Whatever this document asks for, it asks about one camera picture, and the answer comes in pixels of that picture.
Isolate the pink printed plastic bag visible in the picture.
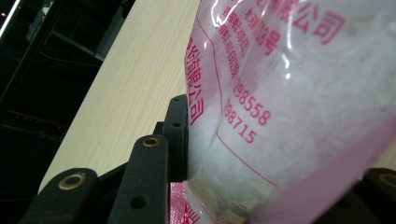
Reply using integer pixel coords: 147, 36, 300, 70
169, 0, 396, 224

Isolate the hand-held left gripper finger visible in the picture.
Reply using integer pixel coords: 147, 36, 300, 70
153, 94, 190, 183

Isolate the aluminium floor rail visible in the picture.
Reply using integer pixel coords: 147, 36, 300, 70
94, 0, 138, 62

